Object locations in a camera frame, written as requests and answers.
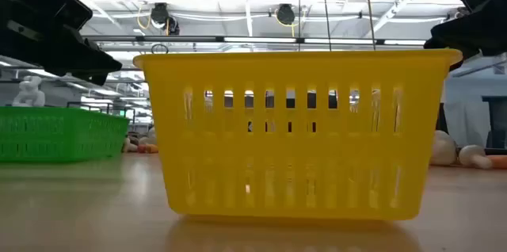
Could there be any white figure statue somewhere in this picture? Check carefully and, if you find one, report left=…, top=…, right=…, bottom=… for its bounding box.
left=11, top=75, right=46, bottom=108

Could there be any yellow plastic basket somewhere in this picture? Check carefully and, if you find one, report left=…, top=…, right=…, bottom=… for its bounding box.
left=132, top=48, right=463, bottom=221

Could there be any orange toy pepper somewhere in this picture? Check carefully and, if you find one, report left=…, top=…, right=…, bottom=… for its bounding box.
left=136, top=143, right=159, bottom=155
left=486, top=155, right=507, bottom=170

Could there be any small brown toy mushroom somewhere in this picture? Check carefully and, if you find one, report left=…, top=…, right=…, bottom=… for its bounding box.
left=121, top=136, right=139, bottom=154

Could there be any white toy garlic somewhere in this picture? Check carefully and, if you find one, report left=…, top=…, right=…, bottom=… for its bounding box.
left=429, top=129, right=459, bottom=166

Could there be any black hanging cable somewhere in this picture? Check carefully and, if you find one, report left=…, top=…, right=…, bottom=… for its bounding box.
left=319, top=0, right=333, bottom=52

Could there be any green plastic basket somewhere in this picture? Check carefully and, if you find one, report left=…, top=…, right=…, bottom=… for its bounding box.
left=0, top=105, right=130, bottom=163

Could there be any dark cabinet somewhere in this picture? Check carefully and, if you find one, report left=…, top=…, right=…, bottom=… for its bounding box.
left=481, top=95, right=507, bottom=150

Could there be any white draped cloth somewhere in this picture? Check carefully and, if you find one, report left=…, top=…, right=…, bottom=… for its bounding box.
left=443, top=99, right=492, bottom=148

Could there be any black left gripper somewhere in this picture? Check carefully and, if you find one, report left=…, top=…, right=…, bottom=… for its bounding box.
left=0, top=0, right=123, bottom=86

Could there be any black ceiling cable reel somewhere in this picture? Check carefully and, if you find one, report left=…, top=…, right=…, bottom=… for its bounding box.
left=276, top=3, right=296, bottom=26
left=150, top=2, right=181, bottom=36

